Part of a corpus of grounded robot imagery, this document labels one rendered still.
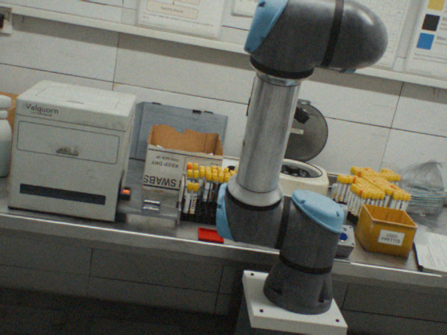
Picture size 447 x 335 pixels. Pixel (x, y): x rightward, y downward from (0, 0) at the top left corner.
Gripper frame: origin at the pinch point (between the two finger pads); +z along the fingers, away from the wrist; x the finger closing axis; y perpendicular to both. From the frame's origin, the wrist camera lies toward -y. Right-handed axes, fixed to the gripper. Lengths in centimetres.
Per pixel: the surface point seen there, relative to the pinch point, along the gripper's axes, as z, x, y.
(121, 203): 19.7, 2.1, 36.8
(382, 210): 14.8, -10.6, -40.7
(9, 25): -16, -56, 86
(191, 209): 19.9, -2.1, 17.5
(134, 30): -22, -53, 44
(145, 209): 19.1, 5.3, 30.1
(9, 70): 0, -57, 85
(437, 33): -39, -56, -62
